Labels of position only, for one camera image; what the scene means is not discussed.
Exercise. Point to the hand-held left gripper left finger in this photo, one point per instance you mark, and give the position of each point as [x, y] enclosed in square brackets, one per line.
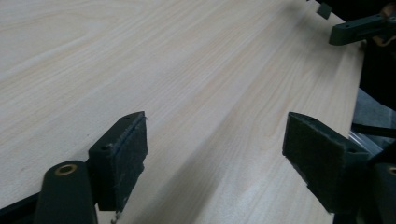
[120, 161]

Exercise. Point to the silver metal rail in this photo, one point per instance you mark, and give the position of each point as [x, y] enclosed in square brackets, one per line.
[364, 143]

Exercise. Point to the black bar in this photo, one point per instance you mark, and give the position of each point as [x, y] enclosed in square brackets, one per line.
[376, 130]

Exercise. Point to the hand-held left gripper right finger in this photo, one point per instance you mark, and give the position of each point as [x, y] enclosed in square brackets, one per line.
[317, 158]

